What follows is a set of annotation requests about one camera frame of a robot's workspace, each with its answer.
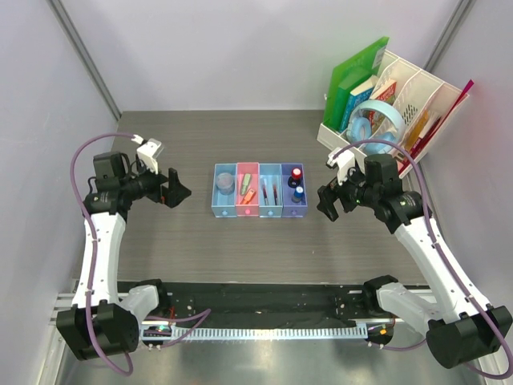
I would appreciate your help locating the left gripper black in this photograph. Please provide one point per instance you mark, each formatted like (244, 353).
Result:
(172, 194)

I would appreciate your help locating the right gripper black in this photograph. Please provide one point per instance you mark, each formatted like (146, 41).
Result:
(329, 194)

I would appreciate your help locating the clear paperclip jar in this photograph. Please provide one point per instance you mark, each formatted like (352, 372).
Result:
(225, 183)

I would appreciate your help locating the light blue front bin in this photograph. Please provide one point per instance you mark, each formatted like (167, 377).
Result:
(223, 206)

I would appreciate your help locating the light blue bin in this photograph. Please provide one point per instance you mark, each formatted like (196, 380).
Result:
(223, 206)
(272, 173)

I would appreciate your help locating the green mini highlighter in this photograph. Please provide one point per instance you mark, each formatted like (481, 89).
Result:
(244, 184)

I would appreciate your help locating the pink plastic bin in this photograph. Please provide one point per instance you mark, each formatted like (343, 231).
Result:
(252, 209)

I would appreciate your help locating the blue small object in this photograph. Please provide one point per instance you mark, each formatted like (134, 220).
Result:
(298, 194)

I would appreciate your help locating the red black stamp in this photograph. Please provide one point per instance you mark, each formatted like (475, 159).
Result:
(295, 178)

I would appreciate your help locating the purple plastic bin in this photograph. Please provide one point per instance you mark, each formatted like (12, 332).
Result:
(291, 209)

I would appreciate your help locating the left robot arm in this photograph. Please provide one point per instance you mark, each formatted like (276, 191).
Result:
(99, 321)

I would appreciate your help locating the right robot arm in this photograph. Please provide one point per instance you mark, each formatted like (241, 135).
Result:
(461, 325)

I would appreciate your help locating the red transparent folder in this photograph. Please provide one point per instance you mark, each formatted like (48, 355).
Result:
(422, 142)

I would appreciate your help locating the yellow booklet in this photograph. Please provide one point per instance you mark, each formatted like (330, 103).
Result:
(416, 130)

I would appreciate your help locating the white desk file organizer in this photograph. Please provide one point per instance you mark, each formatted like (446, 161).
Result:
(417, 90)

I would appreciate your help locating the red cover book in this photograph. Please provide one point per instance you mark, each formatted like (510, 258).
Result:
(386, 93)

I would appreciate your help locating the blue spine book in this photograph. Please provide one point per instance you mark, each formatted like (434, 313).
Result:
(357, 95)

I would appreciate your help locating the green plastic folder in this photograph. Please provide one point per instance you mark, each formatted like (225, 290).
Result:
(349, 74)

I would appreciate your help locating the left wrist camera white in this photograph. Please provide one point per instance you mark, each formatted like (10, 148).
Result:
(148, 152)

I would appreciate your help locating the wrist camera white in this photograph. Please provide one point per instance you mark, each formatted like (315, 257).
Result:
(343, 161)
(148, 152)

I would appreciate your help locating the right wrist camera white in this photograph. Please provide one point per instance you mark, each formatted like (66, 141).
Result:
(343, 161)

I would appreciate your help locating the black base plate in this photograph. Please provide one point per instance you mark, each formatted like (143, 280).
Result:
(270, 306)

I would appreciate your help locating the white slotted cable duct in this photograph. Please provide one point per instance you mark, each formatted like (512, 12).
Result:
(155, 333)

